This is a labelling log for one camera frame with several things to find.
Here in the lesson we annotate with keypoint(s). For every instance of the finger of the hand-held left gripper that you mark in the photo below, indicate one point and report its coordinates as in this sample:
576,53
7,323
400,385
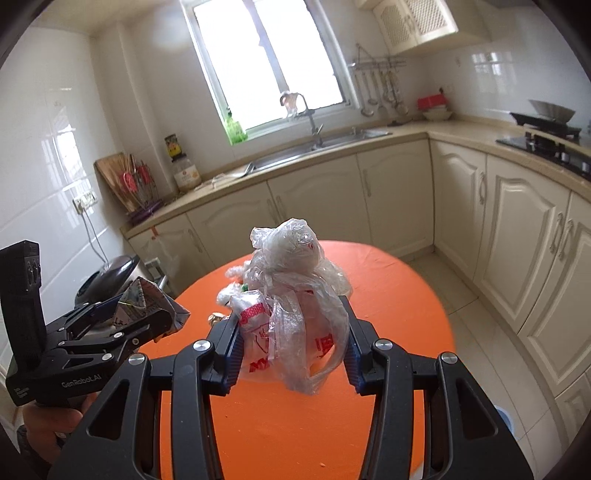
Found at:
104,308
117,340

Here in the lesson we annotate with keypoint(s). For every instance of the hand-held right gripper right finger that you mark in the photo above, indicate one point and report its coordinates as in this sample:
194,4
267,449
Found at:
351,364

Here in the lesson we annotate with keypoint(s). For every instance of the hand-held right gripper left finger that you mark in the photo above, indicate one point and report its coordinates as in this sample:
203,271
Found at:
234,356

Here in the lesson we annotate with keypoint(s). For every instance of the clear plastic bag bundle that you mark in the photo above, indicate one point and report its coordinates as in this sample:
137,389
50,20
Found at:
286,277

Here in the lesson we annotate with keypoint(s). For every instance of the person's left hand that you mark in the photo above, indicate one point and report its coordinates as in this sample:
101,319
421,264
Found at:
48,424

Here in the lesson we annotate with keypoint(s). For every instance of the black countertop cooker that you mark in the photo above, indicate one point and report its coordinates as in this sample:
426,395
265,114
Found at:
107,276

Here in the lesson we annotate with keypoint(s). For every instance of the white crumpled plastic bag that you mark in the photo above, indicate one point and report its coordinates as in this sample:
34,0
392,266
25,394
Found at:
227,295

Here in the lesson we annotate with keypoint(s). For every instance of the round orange table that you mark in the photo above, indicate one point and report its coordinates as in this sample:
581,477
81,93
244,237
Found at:
397,300

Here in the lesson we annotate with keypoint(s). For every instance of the wooden cutting board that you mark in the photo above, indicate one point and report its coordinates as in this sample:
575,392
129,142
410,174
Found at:
110,173

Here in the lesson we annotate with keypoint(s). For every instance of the large clear jar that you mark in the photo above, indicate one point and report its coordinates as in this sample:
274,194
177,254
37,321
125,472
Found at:
187,174

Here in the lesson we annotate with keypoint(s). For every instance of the light blue bin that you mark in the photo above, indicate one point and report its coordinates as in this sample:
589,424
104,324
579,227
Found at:
505,419

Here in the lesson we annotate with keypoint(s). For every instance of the small jar with yellow label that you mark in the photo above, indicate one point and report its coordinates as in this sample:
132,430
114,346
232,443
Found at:
172,146

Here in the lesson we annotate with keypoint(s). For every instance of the stainless steel sink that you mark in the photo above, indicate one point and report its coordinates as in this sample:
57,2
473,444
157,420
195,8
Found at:
295,156

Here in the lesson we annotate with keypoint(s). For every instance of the green dish soap bottle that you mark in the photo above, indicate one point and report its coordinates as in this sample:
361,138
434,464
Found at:
234,128

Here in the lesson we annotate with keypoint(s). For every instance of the metal kitchen faucet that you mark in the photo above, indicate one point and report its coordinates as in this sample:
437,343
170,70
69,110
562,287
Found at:
310,117

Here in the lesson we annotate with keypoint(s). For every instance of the hanging metal ladle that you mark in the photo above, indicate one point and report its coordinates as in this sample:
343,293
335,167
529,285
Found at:
399,99
382,92
367,99

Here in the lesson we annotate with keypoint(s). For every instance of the white framed window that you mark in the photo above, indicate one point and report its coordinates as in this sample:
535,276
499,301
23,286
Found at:
258,55

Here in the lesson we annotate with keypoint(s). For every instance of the black gas stove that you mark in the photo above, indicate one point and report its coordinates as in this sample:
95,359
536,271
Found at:
549,138

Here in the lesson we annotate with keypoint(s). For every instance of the metal wok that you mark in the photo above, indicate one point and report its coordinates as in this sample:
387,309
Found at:
551,110

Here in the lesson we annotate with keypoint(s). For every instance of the cream upper cabinet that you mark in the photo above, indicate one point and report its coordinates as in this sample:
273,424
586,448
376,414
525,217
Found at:
411,23

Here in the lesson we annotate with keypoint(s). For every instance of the white wall socket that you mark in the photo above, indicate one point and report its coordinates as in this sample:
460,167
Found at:
84,203

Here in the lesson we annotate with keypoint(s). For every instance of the metal utensil rail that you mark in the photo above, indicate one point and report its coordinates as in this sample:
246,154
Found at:
376,62

